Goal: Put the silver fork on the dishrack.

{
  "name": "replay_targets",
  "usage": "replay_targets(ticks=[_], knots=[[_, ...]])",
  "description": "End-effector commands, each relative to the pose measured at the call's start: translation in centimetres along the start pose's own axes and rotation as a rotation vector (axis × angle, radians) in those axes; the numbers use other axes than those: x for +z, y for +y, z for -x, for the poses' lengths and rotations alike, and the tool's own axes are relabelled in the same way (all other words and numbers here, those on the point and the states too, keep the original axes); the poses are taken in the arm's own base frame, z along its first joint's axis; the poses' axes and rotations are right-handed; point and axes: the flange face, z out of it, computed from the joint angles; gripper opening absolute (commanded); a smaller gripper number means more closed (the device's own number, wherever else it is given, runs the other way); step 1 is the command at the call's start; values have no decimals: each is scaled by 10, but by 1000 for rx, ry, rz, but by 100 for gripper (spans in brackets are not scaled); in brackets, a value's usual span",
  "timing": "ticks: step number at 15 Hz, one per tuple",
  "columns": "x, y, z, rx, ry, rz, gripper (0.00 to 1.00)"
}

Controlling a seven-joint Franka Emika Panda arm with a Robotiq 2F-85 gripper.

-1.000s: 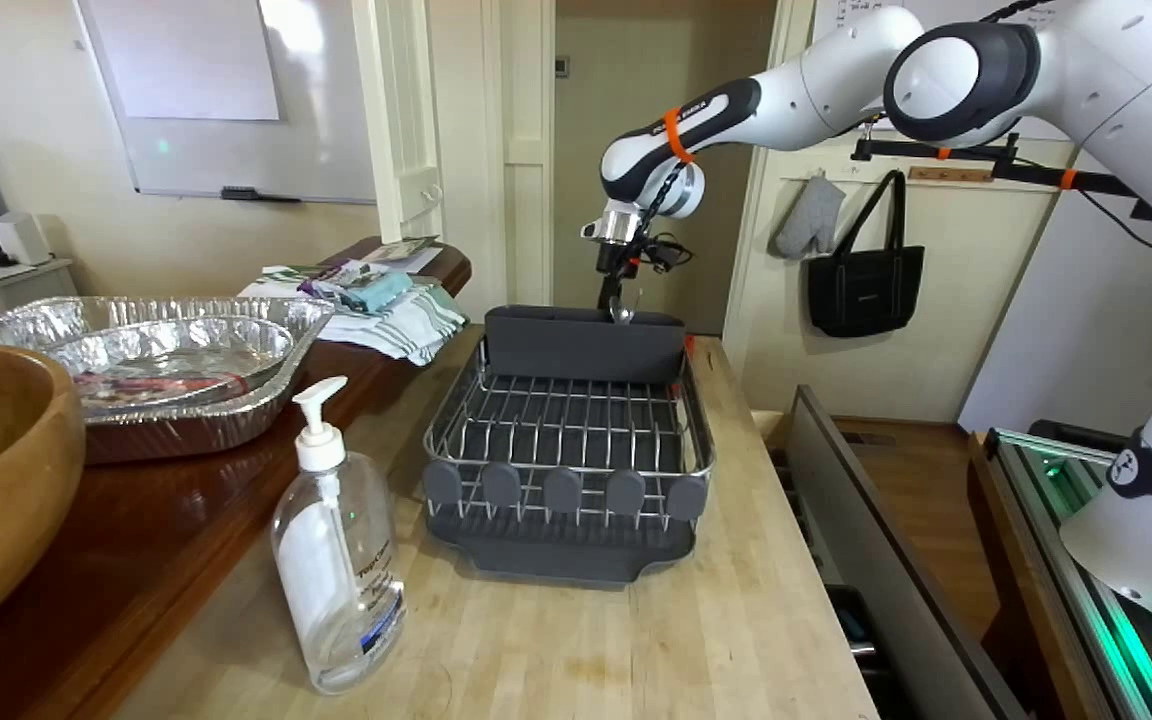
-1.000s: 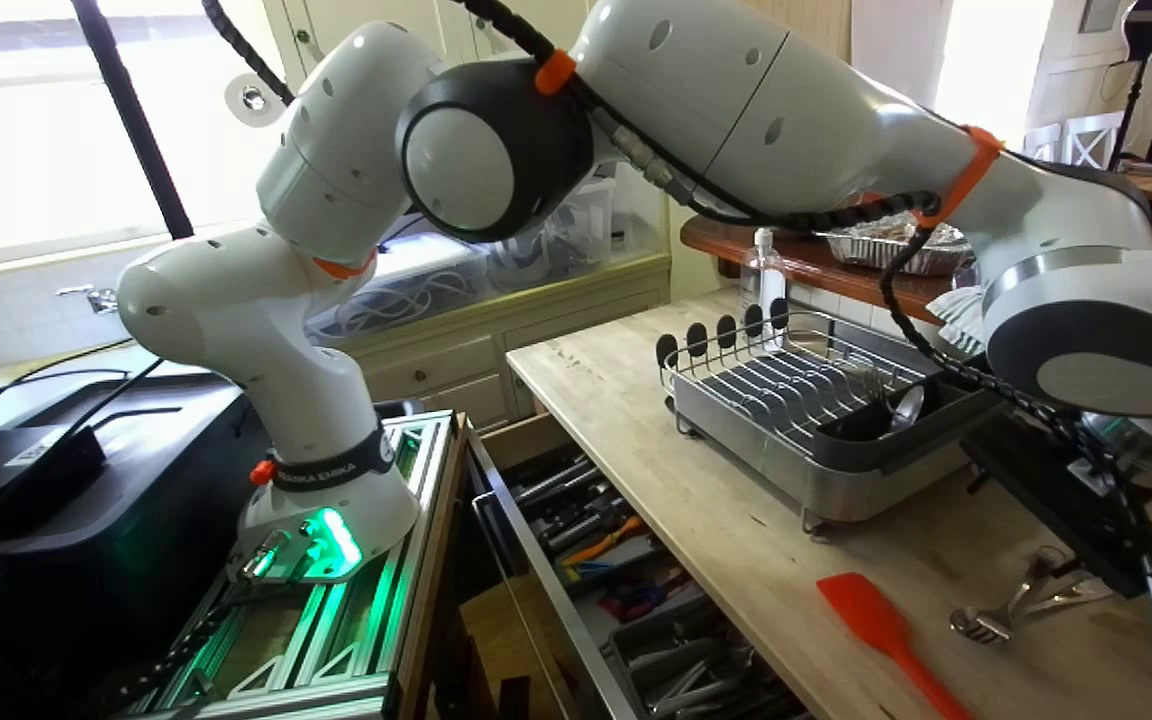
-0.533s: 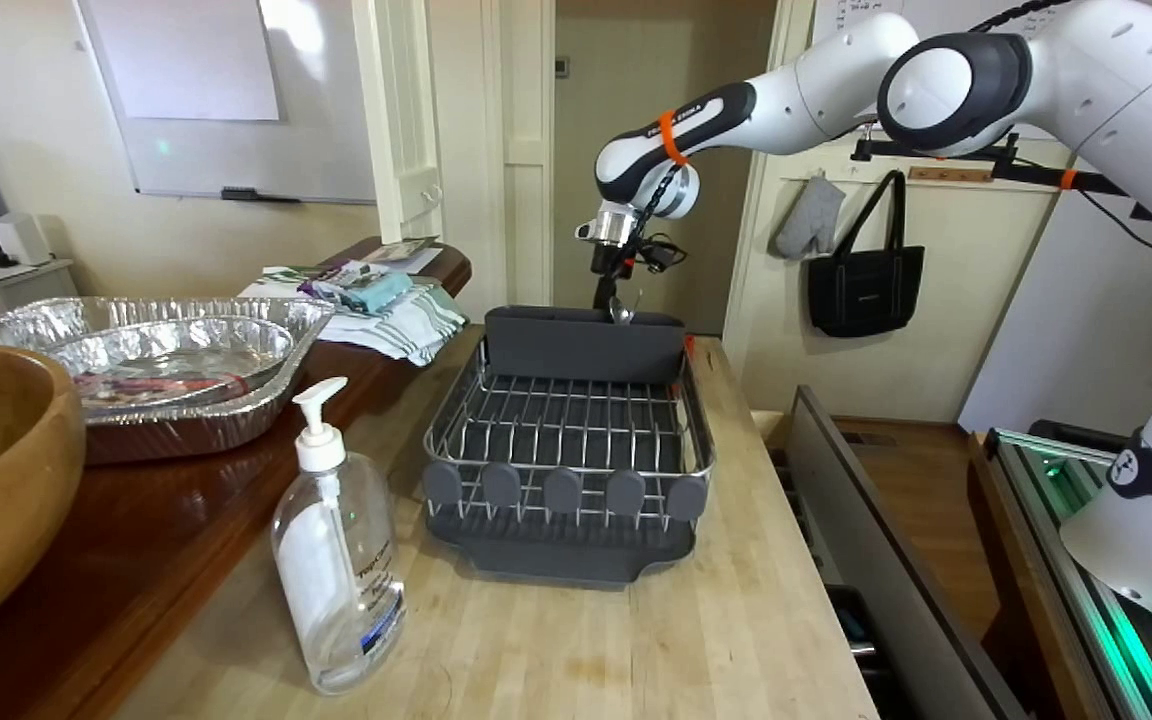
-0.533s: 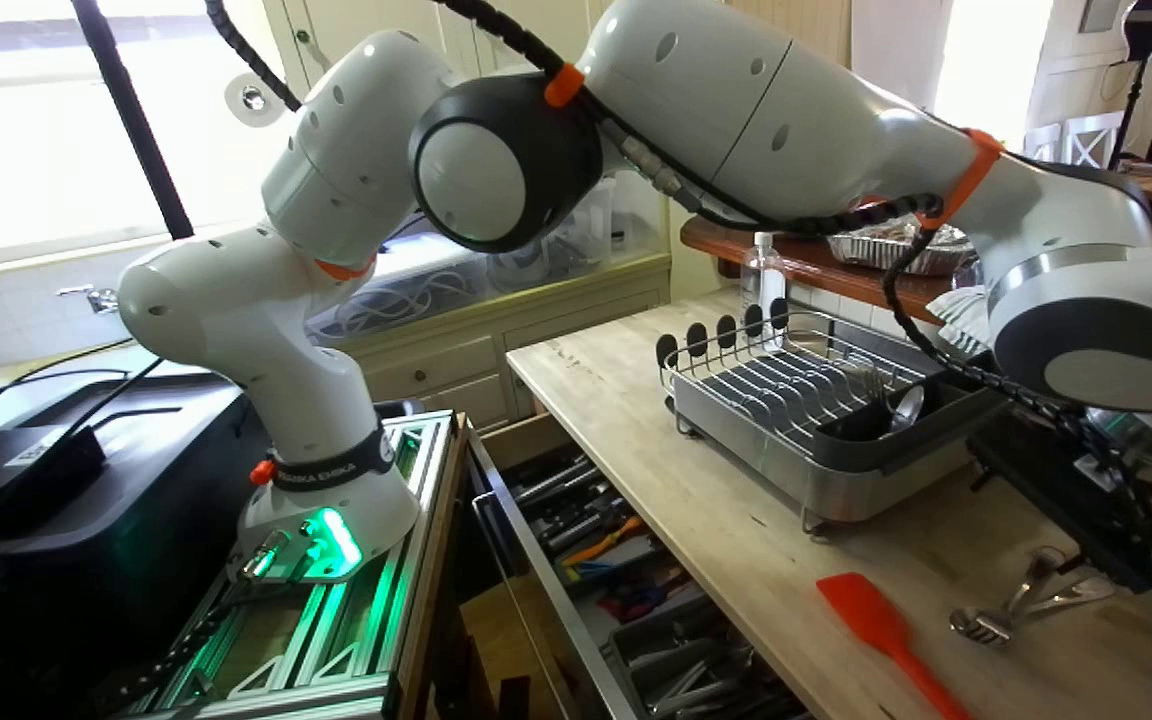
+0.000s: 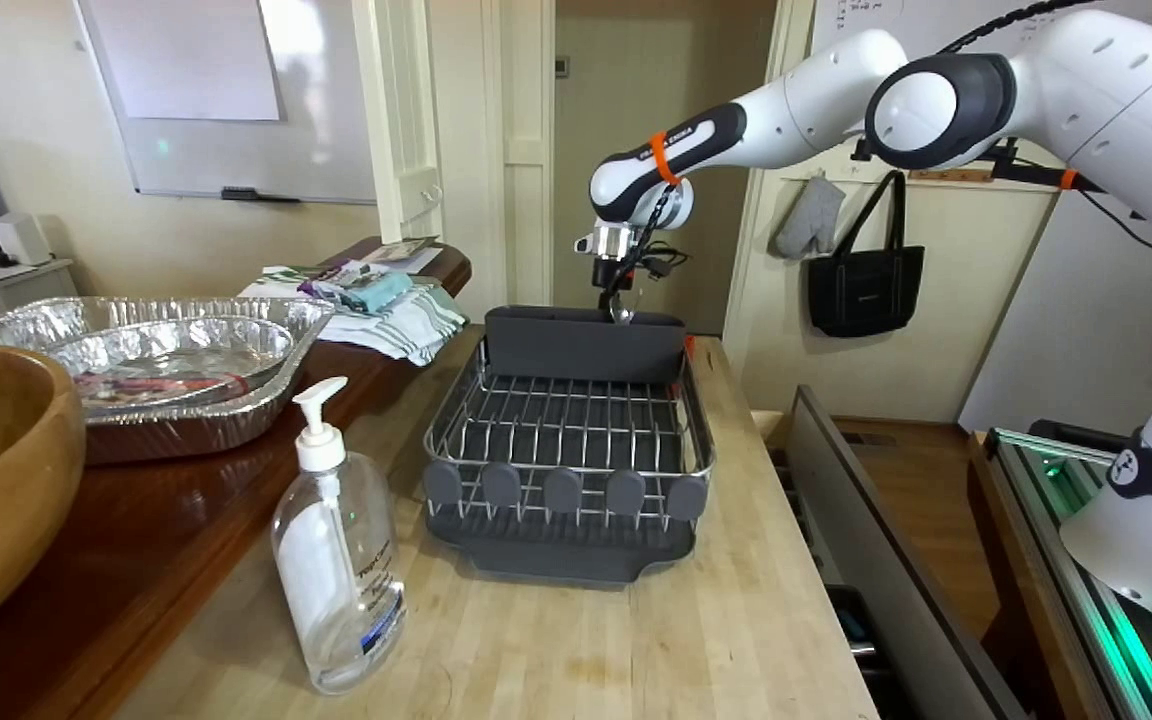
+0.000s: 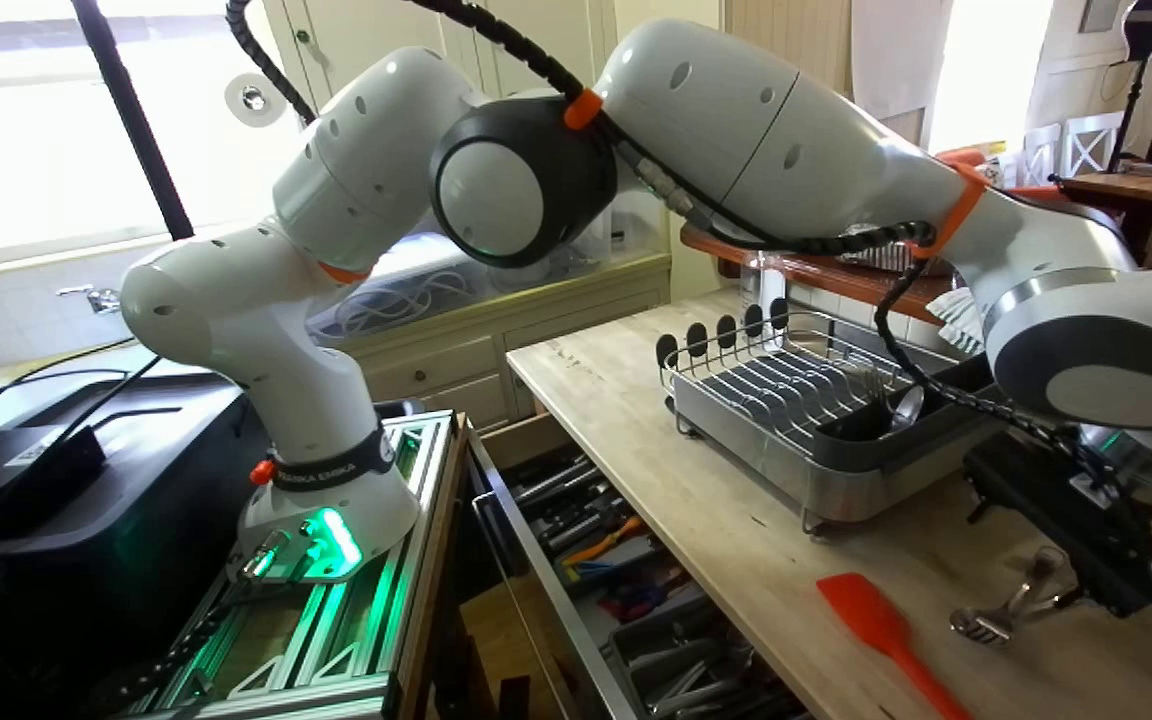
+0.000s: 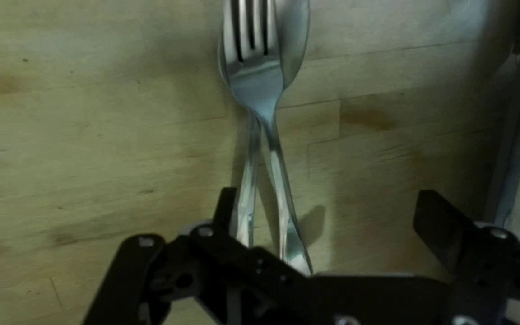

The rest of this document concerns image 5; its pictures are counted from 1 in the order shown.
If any small white box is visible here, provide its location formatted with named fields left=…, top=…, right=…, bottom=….
left=0, top=209, right=55, bottom=268

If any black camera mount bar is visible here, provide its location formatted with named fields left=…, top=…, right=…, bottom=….
left=852, top=136, right=1099, bottom=193

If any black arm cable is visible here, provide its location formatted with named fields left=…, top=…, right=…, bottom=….
left=938, top=0, right=1072, bottom=61

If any grey oven mitt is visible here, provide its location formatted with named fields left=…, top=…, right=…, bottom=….
left=766, top=170, right=847, bottom=264

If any metal robot mount frame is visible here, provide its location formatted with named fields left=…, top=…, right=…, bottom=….
left=981, top=424, right=1152, bottom=720

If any aluminium foil tray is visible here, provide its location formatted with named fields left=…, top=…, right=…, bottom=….
left=0, top=291, right=338, bottom=462

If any clear hand sanitizer bottle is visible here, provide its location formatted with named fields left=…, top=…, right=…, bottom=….
left=267, top=371, right=407, bottom=694

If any black whiteboard eraser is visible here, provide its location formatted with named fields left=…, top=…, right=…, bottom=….
left=216, top=185, right=303, bottom=209

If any grey kitchen drawer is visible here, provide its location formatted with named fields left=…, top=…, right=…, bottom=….
left=766, top=384, right=1030, bottom=720

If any teal packet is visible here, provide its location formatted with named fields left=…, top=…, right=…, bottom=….
left=338, top=268, right=417, bottom=315

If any grey wire dish rack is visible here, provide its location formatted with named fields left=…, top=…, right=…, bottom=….
left=417, top=305, right=716, bottom=590

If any whiteboard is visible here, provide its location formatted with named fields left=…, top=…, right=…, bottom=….
left=70, top=0, right=381, bottom=209

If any white paper stack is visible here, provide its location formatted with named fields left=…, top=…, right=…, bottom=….
left=234, top=254, right=473, bottom=371

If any black tote bag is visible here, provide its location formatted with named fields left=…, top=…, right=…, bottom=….
left=802, top=169, right=929, bottom=339

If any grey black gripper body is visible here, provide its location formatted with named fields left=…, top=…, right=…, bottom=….
left=573, top=217, right=647, bottom=291

